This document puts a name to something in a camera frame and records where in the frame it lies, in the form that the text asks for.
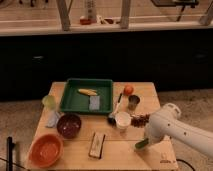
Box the green chili pepper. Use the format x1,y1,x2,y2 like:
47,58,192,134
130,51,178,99
135,138,149,149

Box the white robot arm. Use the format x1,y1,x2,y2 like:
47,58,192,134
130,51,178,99
144,103,213,158

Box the dark purple bowl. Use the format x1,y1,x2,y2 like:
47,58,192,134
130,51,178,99
57,114,81,139

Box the orange bowl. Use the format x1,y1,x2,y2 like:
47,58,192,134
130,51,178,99
29,134,63,168

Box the grey sponge in tray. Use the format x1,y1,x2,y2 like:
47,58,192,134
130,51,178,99
89,96,100,110

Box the orange tomato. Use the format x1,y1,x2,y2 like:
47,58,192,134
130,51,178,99
123,85,134,96

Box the green plastic tray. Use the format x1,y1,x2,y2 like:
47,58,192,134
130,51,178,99
60,78,113,115

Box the white cup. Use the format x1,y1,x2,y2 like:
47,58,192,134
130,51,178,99
115,112,131,129

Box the wooden block brush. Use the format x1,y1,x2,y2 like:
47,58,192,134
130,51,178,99
89,132,105,159

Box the light green cup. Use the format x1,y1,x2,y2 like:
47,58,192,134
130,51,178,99
42,95,56,110

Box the red object on shelf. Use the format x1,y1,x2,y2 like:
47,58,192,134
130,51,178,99
79,16,92,25

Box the black-handled spoon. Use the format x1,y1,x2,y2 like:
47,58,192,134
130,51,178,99
107,93,122,125

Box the black cable on floor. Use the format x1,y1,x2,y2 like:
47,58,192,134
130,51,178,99
175,158,197,171

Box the black stand post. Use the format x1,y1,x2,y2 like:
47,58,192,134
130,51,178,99
6,136,15,171

